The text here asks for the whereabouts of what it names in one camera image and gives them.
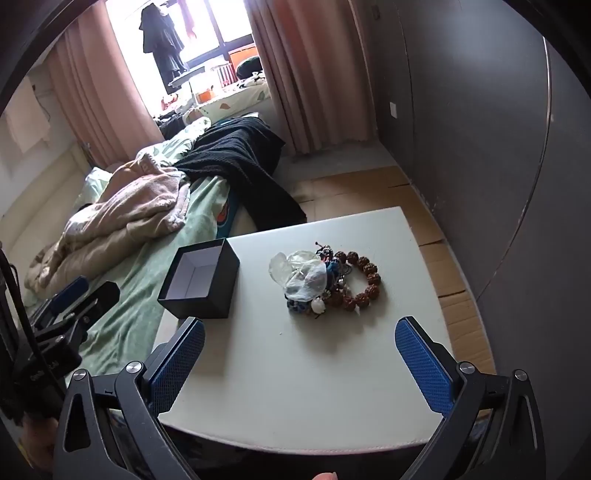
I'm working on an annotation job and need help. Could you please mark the blue bead bracelet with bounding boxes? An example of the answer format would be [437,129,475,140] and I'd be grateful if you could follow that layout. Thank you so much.
[286,258,345,315]

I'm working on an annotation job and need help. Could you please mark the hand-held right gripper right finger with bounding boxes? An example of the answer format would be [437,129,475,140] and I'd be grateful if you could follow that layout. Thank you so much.
[394,316,550,480]

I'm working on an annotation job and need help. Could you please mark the black knit blanket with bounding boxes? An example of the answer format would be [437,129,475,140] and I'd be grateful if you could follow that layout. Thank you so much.
[173,117,308,228]

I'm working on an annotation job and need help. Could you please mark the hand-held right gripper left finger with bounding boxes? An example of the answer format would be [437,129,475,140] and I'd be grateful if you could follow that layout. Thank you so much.
[53,316,206,480]

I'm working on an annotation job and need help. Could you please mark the white hanging towel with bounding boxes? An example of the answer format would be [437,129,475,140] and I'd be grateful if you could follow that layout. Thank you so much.
[4,76,52,154]

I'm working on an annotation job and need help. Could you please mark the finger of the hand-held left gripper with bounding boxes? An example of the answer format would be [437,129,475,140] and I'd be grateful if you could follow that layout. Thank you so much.
[60,281,122,324]
[44,276,90,319]

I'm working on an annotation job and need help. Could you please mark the brown bead bracelet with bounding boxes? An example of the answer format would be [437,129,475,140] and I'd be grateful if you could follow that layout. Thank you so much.
[322,250,382,311]

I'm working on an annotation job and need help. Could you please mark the bed with green sheet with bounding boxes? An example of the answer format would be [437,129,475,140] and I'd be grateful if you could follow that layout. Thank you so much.
[0,117,308,384]

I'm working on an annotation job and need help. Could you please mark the clear plastic bag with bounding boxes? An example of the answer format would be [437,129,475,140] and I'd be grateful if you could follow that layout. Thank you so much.
[269,249,328,297]

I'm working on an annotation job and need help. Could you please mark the pink curtain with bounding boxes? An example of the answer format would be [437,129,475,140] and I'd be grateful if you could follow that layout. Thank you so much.
[247,0,382,155]
[46,0,167,169]

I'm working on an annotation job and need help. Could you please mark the black gift box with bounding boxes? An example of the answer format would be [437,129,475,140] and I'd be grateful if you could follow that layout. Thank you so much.
[157,238,241,320]

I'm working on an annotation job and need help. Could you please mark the hanging black clothes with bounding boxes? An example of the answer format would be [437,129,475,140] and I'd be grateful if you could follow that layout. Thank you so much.
[140,4,190,86]

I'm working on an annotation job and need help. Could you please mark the printed window seat cushion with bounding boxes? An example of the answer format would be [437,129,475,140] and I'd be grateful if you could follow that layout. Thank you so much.
[198,83,273,121]

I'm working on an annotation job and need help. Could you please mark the pink fleece blanket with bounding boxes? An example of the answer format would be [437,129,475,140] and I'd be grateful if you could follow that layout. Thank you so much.
[23,150,192,294]

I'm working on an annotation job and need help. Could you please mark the grey wardrobe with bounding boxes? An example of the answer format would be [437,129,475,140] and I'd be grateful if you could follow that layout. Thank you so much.
[369,0,591,416]

